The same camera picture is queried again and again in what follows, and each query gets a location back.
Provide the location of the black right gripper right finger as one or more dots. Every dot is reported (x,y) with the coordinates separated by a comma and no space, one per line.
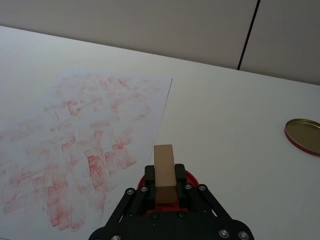
(181,190)

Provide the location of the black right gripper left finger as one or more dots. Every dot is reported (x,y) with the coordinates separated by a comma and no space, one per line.
(149,190)

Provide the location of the wooden stamp block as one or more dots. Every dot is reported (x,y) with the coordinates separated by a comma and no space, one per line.
(163,170)

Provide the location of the round red ink pad tin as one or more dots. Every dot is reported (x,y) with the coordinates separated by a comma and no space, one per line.
(193,180)

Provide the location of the white paper with red stamp prints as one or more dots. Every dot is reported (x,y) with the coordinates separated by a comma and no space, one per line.
(75,125)

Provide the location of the round gold tin lid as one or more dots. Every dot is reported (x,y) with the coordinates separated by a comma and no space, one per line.
(303,135)

